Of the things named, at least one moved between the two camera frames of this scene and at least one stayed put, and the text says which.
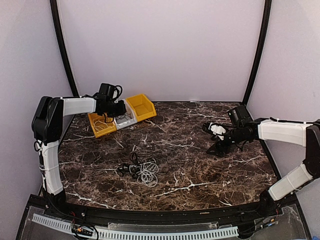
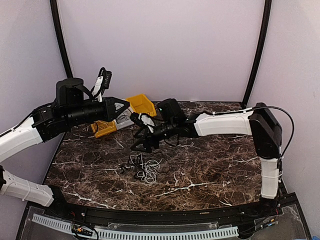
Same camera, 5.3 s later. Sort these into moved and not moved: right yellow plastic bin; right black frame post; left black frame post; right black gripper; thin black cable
Moved: right black gripper
Not moved: right yellow plastic bin; left black frame post; right black frame post; thin black cable
